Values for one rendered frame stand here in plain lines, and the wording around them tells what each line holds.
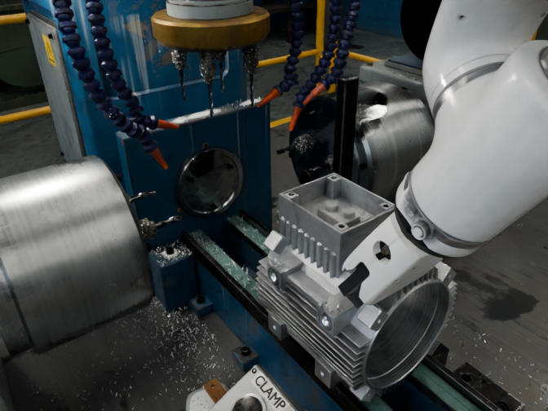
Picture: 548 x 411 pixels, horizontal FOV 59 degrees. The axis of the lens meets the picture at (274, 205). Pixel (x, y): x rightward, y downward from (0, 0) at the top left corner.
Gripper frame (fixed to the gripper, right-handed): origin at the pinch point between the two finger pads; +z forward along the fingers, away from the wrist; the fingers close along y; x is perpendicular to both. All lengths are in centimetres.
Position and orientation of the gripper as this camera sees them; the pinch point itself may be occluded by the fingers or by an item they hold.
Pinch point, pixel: (360, 287)
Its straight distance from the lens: 56.2
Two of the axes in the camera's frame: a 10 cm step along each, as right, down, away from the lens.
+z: -2.8, 5.3, 8.0
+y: 8.1, -3.1, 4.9
